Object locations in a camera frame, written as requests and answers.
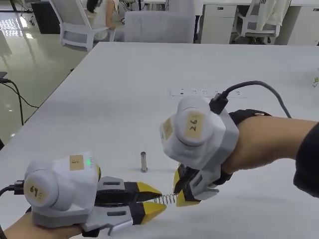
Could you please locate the black cabinet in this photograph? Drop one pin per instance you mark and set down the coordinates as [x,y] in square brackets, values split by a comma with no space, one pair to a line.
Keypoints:
[46,18]

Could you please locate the person's right hand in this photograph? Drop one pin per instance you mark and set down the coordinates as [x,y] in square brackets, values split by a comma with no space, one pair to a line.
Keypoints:
[251,147]

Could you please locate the black device with plug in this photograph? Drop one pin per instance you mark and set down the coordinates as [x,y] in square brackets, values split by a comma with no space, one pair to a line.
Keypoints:
[3,76]

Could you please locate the white office desk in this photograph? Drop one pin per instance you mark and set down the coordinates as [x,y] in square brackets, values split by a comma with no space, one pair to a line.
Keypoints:
[301,25]

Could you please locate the grey fabric chair back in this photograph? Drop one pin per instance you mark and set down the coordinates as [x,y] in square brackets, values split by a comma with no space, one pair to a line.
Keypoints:
[159,27]

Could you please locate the metal pin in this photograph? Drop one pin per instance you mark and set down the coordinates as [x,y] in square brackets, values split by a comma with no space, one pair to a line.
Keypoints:
[143,161]

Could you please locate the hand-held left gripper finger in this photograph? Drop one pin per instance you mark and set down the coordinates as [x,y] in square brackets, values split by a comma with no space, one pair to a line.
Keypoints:
[114,214]
[117,185]

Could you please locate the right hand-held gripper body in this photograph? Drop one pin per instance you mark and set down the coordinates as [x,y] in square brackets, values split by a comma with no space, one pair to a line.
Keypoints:
[199,139]

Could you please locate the white mesh office chair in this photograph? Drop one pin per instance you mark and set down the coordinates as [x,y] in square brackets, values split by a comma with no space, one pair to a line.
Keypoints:
[74,27]

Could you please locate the white power strip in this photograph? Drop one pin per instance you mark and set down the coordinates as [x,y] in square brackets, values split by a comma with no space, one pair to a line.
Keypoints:
[199,92]

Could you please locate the green and white object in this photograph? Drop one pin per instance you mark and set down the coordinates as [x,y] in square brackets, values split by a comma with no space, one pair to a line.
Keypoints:
[316,82]

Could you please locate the white drawer cabinet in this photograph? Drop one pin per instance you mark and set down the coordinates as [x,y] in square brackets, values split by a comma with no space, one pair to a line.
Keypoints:
[216,23]

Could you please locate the person's right forearm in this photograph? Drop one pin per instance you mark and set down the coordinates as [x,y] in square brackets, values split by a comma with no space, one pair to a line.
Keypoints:
[299,149]

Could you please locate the white office chair with jacket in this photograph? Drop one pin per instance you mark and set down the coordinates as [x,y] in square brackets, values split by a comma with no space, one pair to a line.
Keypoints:
[261,22]

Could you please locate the small metal coil spring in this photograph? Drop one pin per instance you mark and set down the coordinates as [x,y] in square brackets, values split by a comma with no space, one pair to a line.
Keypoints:
[165,198]

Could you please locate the person's left hand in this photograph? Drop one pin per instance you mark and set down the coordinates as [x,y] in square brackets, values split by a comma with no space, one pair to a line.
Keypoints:
[49,232]

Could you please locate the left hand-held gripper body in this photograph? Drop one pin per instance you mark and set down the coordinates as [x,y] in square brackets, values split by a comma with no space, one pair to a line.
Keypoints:
[62,184]

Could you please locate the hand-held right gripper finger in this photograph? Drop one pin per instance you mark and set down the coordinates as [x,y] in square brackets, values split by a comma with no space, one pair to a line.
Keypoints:
[199,186]
[178,178]

